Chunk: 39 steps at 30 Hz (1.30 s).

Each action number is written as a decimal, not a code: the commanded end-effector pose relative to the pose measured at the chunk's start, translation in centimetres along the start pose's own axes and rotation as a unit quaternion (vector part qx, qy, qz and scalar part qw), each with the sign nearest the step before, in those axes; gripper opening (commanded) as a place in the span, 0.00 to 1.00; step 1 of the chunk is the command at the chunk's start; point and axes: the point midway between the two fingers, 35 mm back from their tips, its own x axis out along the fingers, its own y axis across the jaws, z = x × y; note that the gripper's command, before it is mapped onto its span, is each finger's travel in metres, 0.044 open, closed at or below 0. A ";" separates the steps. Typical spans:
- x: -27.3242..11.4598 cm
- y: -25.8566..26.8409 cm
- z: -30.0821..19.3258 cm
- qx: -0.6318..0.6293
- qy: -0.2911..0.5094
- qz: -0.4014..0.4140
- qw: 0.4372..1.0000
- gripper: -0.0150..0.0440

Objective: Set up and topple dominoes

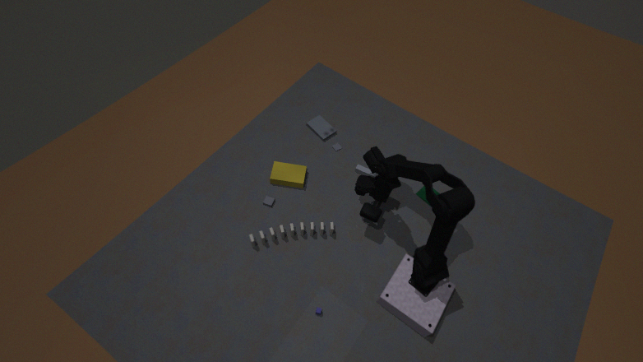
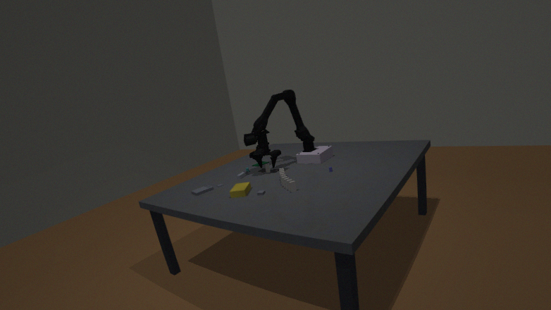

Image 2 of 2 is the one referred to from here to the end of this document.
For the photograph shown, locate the olive yellow block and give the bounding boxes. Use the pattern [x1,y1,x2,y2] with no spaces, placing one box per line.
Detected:
[230,182,251,198]

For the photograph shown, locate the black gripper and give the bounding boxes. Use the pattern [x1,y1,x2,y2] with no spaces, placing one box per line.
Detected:
[249,142,281,168]

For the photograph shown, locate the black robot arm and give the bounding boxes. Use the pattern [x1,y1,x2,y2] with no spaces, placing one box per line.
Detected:
[244,89,316,159]

